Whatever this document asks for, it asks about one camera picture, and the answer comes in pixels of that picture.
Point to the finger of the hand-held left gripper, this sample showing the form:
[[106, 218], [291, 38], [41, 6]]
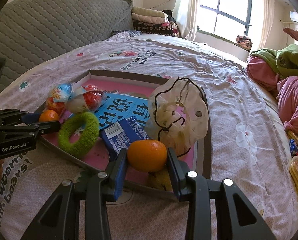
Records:
[[49, 127], [31, 117]]

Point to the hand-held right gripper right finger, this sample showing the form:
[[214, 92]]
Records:
[[174, 175]]

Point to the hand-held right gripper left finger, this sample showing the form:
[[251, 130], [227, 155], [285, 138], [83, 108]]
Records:
[[120, 177]]

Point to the orange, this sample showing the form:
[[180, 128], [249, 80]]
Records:
[[146, 155], [49, 116]]

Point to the green fuzzy scrunchie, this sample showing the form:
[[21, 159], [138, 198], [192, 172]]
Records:
[[66, 142]]

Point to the blue orange toy egg packet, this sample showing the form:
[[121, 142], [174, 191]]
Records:
[[57, 96]]

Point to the grey cardboard tray box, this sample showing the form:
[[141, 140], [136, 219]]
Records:
[[205, 160]]

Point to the blue snack packet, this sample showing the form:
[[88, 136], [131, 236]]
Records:
[[124, 135]]

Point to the red white toy egg packet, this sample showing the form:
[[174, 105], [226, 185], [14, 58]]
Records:
[[89, 100]]

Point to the pink blue picture book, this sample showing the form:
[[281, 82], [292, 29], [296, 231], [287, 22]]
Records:
[[119, 105]]

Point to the grey quilted headboard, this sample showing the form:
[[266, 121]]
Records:
[[51, 30]]

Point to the dark patterned cloth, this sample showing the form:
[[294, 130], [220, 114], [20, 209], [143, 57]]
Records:
[[126, 33]]

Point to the small blue candy packet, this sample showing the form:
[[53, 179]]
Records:
[[294, 147]]

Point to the small yellow snack packet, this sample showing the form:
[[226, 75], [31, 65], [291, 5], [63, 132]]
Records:
[[295, 136]]

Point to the pink quilt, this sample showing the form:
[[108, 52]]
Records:
[[294, 100]]

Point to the stack of folded blankets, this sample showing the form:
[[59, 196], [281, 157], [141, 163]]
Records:
[[151, 22]]

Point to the folded patterned cloth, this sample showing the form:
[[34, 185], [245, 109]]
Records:
[[244, 42]]

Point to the green garment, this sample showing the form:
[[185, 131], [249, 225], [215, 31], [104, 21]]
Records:
[[286, 62]]

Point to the dark clothing pile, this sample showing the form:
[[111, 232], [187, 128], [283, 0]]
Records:
[[169, 15]]

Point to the white curtain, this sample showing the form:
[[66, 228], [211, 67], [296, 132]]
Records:
[[267, 17], [186, 10]]

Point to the window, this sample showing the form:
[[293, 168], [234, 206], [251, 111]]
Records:
[[226, 7]]

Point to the pink fleece blanket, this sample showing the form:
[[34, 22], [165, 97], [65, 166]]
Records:
[[297, 38]]

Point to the white air conditioner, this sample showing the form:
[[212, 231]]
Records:
[[297, 17]]

